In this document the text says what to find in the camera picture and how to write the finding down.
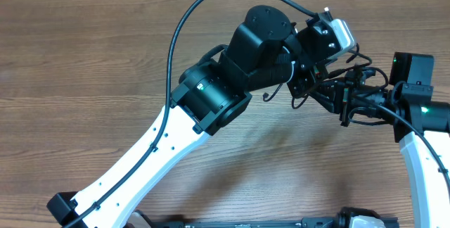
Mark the black usb cable thick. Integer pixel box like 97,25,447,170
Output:
290,43,390,110

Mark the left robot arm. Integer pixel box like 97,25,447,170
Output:
46,6,339,227

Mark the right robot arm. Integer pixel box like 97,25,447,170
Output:
310,52,449,227

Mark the black usb cable thin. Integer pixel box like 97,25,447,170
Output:
262,82,284,103

